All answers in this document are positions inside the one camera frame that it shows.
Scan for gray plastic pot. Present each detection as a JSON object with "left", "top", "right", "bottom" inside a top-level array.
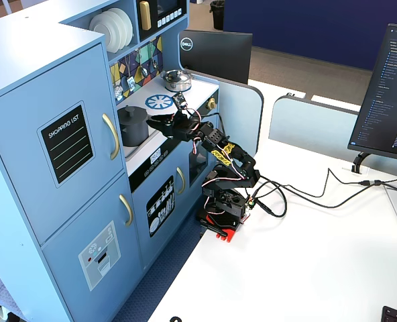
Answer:
[{"left": 117, "top": 113, "right": 151, "bottom": 148}]

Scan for gold microwave handle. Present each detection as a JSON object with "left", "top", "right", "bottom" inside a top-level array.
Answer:
[{"left": 138, "top": 0, "right": 152, "bottom": 32}]

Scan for white toy plate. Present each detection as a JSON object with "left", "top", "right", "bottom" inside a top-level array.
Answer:
[
  {"left": 99, "top": 9, "right": 124, "bottom": 52},
  {"left": 89, "top": 12, "right": 114, "bottom": 54},
  {"left": 107, "top": 7, "right": 134, "bottom": 48}
]

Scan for metal spoon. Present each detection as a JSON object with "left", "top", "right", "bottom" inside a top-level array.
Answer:
[{"left": 149, "top": 42, "right": 160, "bottom": 70}]

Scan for red arm base mount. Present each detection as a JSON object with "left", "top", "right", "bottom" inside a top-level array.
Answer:
[{"left": 195, "top": 209, "right": 251, "bottom": 244}]

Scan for stainless steel pot lid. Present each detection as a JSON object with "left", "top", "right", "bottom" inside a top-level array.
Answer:
[{"left": 160, "top": 68, "right": 192, "bottom": 85}]

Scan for light blue desk divider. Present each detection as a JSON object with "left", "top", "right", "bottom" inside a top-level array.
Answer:
[
  {"left": 268, "top": 94, "right": 397, "bottom": 179},
  {"left": 190, "top": 68, "right": 265, "bottom": 159}
]

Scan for gold fridge door handle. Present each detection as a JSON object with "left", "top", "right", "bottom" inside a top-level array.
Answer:
[{"left": 101, "top": 113, "right": 121, "bottom": 161}]

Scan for metal ladle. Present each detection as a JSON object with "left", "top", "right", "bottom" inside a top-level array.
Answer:
[{"left": 137, "top": 49, "right": 150, "bottom": 78}]

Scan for black shopping list board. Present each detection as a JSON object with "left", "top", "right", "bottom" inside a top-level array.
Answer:
[{"left": 37, "top": 100, "right": 96, "bottom": 189}]

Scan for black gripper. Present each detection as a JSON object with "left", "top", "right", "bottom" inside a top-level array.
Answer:
[{"left": 146, "top": 111, "right": 203, "bottom": 142}]

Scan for black Dell monitor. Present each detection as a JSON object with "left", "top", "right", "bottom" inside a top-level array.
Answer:
[{"left": 178, "top": 29, "right": 253, "bottom": 85}]

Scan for black trash bin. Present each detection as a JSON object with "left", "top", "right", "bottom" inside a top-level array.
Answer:
[{"left": 209, "top": 0, "right": 226, "bottom": 32}]

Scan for black usb cable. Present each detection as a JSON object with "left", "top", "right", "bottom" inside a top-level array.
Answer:
[{"left": 251, "top": 167, "right": 397, "bottom": 209}]

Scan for gold dishwasher door handle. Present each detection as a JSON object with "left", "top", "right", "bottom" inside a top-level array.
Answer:
[{"left": 176, "top": 166, "right": 187, "bottom": 196}]

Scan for dark gray pot lid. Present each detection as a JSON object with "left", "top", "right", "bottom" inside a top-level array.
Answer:
[{"left": 117, "top": 105, "right": 150, "bottom": 124}]

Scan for black power cable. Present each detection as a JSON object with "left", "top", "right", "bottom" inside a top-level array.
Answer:
[{"left": 250, "top": 179, "right": 382, "bottom": 219}]

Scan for black monitor showing code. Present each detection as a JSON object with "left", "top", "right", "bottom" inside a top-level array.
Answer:
[{"left": 347, "top": 23, "right": 397, "bottom": 164}]

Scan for blue dishwasher door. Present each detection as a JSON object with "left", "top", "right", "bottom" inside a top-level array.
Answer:
[{"left": 131, "top": 157, "right": 190, "bottom": 270}]

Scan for blue freezer door with dispenser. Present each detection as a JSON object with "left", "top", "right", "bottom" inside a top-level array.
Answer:
[{"left": 40, "top": 172, "right": 144, "bottom": 322}]

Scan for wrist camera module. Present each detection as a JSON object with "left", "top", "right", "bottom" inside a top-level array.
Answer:
[{"left": 172, "top": 92, "right": 189, "bottom": 109}]

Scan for metal skimmer utensil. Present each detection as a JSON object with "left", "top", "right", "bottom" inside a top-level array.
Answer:
[{"left": 112, "top": 65, "right": 124, "bottom": 102}]

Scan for blue fridge door with board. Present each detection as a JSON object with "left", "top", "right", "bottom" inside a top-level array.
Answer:
[{"left": 0, "top": 42, "right": 126, "bottom": 246}]

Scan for black toy microwave door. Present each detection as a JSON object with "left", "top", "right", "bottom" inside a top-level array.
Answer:
[{"left": 136, "top": 0, "right": 190, "bottom": 42}]

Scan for blue oven door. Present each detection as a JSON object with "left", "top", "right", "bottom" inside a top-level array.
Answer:
[{"left": 188, "top": 147, "right": 219, "bottom": 189}]

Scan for blue toy kitchen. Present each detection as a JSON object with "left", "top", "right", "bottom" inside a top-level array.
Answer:
[{"left": 0, "top": 0, "right": 221, "bottom": 322}]

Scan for metal slotted spatula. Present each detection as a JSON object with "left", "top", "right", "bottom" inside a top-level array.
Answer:
[{"left": 125, "top": 56, "right": 137, "bottom": 92}]

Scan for dark blue office partition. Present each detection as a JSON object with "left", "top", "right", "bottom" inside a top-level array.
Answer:
[{"left": 223, "top": 0, "right": 397, "bottom": 72}]

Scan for gold freezer door handle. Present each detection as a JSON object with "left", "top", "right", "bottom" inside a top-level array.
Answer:
[{"left": 119, "top": 194, "right": 134, "bottom": 227}]

